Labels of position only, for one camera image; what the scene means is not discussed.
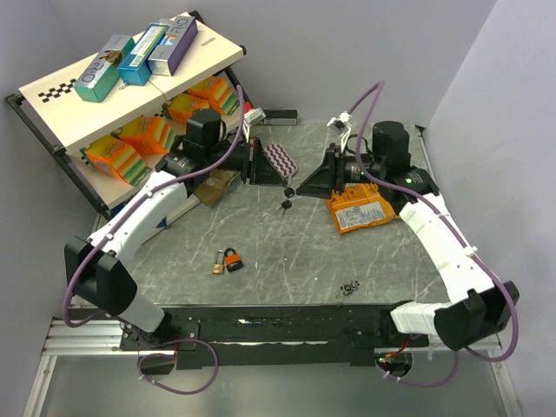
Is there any brown paper bag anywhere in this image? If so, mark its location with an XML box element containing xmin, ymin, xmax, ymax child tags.
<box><xmin>194</xmin><ymin>169</ymin><xmax>240</xmax><ymax>206</ymax></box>

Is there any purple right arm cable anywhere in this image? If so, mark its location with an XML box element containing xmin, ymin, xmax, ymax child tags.
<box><xmin>334</xmin><ymin>80</ymin><xmax>520</xmax><ymax>387</ymax></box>

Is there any orange sponge pack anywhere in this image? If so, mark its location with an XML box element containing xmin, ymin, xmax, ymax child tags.
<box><xmin>81</xmin><ymin>136</ymin><xmax>152</xmax><ymax>187</ymax></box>
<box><xmin>111</xmin><ymin>116</ymin><xmax>176</xmax><ymax>155</ymax></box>
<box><xmin>187</xmin><ymin>76</ymin><xmax>240</xmax><ymax>116</ymax></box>
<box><xmin>162</xmin><ymin>93</ymin><xmax>210</xmax><ymax>125</ymax></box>

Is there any black head key pair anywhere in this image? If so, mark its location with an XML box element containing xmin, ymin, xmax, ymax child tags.
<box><xmin>278</xmin><ymin>187</ymin><xmax>295</xmax><ymax>215</ymax></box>

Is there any orange black padlock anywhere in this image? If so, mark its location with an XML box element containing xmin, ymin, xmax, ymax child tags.
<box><xmin>224</xmin><ymin>248</ymin><xmax>244</xmax><ymax>273</ymax></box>

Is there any orange sponge pack right back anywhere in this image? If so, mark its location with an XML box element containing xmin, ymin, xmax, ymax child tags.
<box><xmin>187</xmin><ymin>76</ymin><xmax>240</xmax><ymax>116</ymax></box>

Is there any black box at wall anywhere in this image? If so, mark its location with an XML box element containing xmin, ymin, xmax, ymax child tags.
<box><xmin>255</xmin><ymin>109</ymin><xmax>299</xmax><ymax>126</ymax></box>

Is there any cream two tier shelf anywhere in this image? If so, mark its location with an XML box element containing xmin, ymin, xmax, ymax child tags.
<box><xmin>5</xmin><ymin>22</ymin><xmax>247</xmax><ymax>217</ymax></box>

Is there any aluminium rail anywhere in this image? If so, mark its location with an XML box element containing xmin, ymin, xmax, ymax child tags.
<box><xmin>41</xmin><ymin>315</ymin><xmax>131</xmax><ymax>358</ymax></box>

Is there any brass padlock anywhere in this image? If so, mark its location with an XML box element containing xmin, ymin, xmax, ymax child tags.
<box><xmin>212</xmin><ymin>250</ymin><xmax>225</xmax><ymax>275</ymax></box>

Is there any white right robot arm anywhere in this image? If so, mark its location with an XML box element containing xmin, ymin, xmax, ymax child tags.
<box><xmin>296</xmin><ymin>114</ymin><xmax>520</xmax><ymax>351</ymax></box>

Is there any robot figure keychain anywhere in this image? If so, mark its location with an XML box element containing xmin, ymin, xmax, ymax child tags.
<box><xmin>335</xmin><ymin>281</ymin><xmax>360</xmax><ymax>304</ymax></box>

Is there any orange chip bag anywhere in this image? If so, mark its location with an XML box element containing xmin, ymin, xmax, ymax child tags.
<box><xmin>325</xmin><ymin>183</ymin><xmax>398</xmax><ymax>235</ymax></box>

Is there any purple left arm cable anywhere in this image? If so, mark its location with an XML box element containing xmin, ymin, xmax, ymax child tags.
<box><xmin>63</xmin><ymin>84</ymin><xmax>244</xmax><ymax>395</ymax></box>

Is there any teal rio box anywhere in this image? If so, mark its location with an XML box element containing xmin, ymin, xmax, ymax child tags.
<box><xmin>74</xmin><ymin>35</ymin><xmax>136</xmax><ymax>103</ymax></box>

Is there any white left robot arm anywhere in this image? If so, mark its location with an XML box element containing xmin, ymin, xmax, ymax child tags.
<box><xmin>63</xmin><ymin>108</ymin><xmax>286</xmax><ymax>349</ymax></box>

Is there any purple rio box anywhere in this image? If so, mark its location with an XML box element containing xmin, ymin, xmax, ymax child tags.
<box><xmin>148</xmin><ymin>16</ymin><xmax>198</xmax><ymax>76</ymax></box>

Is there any orange sponge pack front left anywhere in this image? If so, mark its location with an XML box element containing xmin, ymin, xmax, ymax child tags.
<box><xmin>81</xmin><ymin>136</ymin><xmax>152</xmax><ymax>187</ymax></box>

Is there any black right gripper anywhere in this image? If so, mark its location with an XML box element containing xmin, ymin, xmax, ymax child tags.
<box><xmin>295</xmin><ymin>142</ymin><xmax>386</xmax><ymax>199</ymax></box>

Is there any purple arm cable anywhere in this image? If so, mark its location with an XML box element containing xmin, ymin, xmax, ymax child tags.
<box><xmin>334</xmin><ymin>80</ymin><xmax>520</xmax><ymax>387</ymax></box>
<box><xmin>63</xmin><ymin>84</ymin><xmax>244</xmax><ymax>395</ymax></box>

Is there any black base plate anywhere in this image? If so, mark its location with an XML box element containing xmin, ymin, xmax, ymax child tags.
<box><xmin>120</xmin><ymin>304</ymin><xmax>408</xmax><ymax>370</ymax></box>

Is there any purple wavy pot holder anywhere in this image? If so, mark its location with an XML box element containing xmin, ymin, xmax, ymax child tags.
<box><xmin>265</xmin><ymin>143</ymin><xmax>298</xmax><ymax>179</ymax></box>

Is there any blue carton box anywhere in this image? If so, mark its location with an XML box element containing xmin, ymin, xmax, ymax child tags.
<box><xmin>118</xmin><ymin>23</ymin><xmax>169</xmax><ymax>85</ymax></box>

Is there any orange sponge pack right front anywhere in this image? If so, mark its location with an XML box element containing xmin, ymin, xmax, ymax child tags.
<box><xmin>162</xmin><ymin>93</ymin><xmax>210</xmax><ymax>125</ymax></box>

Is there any orange sponge pack middle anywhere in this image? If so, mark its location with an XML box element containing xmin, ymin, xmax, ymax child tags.
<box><xmin>111</xmin><ymin>116</ymin><xmax>176</xmax><ymax>155</ymax></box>

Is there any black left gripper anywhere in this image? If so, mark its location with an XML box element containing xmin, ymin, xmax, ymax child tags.
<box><xmin>205</xmin><ymin>136</ymin><xmax>287</xmax><ymax>187</ymax></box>

